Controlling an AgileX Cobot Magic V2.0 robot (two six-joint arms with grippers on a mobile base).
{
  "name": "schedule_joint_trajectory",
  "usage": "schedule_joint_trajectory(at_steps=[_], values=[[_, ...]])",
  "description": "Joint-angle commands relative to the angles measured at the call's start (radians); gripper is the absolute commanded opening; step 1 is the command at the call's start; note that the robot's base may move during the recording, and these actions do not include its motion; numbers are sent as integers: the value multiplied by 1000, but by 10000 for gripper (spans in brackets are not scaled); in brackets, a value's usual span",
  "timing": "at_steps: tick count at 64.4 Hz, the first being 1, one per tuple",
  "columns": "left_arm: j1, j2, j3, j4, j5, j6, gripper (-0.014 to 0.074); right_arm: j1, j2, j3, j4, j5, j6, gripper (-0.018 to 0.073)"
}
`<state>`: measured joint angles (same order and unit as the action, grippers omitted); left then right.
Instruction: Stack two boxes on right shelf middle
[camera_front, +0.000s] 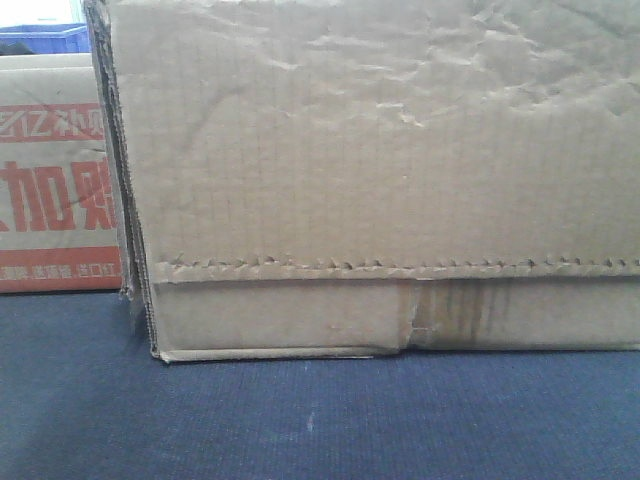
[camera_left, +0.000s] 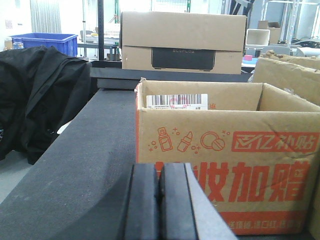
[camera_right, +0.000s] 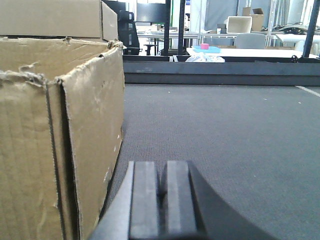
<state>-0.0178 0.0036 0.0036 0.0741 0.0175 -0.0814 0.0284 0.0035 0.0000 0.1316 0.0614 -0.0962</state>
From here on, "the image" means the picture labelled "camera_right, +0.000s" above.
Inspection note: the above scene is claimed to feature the clear plastic bag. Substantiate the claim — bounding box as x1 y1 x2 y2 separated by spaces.
185 52 225 63

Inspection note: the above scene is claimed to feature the black computer monitor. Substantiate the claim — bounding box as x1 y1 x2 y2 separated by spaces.
136 3 166 23

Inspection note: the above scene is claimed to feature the distant cardboard box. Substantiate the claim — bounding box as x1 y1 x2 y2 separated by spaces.
242 7 265 32

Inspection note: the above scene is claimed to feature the pink cube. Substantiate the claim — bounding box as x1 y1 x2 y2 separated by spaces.
200 43 210 50

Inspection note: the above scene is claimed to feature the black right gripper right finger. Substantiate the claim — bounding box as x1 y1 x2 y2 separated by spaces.
162 160 275 240

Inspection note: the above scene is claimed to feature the upper brown cardboard box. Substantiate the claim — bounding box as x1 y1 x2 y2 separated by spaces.
0 0 118 41

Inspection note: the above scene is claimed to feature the white table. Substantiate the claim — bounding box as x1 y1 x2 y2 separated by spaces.
186 46 320 59

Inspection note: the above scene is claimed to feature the white plastic bin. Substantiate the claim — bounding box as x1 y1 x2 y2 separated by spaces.
225 16 252 34

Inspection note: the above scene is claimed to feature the black metal frame rail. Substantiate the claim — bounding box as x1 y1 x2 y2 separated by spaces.
123 55 320 87

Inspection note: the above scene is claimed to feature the light blue tray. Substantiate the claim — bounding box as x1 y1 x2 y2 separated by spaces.
192 46 221 54

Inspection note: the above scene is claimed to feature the worn brown cardboard box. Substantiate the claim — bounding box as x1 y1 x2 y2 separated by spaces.
0 38 125 240

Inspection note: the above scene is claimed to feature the black office chair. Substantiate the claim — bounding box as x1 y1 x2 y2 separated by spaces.
117 10 140 55

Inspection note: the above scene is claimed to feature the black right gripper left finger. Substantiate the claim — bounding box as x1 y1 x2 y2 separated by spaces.
90 161 160 240

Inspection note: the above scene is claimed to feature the grey chair back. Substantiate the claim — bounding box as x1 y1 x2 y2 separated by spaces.
234 33 266 49

